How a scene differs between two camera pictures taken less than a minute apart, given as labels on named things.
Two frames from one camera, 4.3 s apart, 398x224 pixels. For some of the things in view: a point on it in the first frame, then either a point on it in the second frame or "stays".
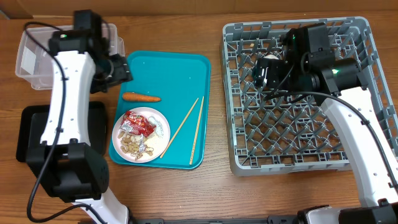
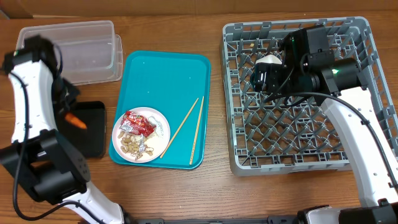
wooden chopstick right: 196,132 stays
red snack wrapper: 137,123 stays
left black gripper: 121,70 -> 61,108
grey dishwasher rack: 288,133 stays
